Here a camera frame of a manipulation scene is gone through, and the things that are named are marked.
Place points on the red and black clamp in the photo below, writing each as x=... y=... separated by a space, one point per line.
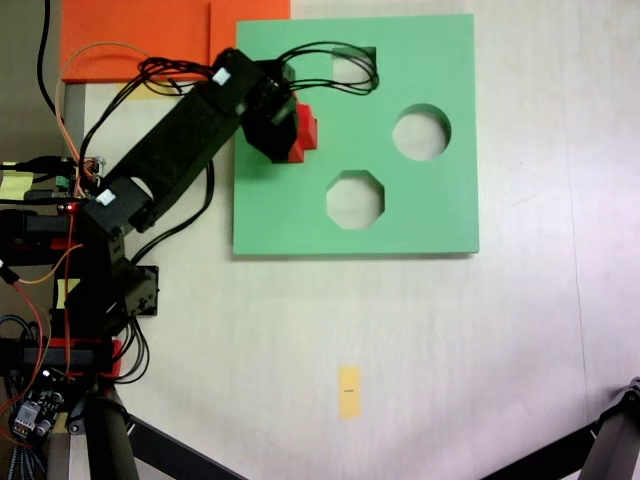
x=116 y=360
x=65 y=244

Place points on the yellow sticky note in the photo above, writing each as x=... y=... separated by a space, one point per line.
x=12 y=182

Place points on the circuit board with green connector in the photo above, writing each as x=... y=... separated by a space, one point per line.
x=65 y=177

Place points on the small yellow paper note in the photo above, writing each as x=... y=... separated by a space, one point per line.
x=64 y=292

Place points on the large orange foam block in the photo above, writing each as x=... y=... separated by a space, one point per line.
x=135 y=30

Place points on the yellow tape marker strip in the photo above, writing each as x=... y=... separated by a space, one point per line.
x=350 y=392

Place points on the red cross columnar block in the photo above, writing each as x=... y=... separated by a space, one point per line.
x=307 y=130

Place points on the green shape sorting board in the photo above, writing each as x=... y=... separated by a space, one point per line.
x=355 y=150

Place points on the black tripod leg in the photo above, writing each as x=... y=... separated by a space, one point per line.
x=110 y=440
x=607 y=435

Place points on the wide yellow tape piece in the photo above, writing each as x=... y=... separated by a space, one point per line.
x=150 y=95

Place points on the black circuit board with capacitors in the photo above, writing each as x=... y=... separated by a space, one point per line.
x=37 y=410

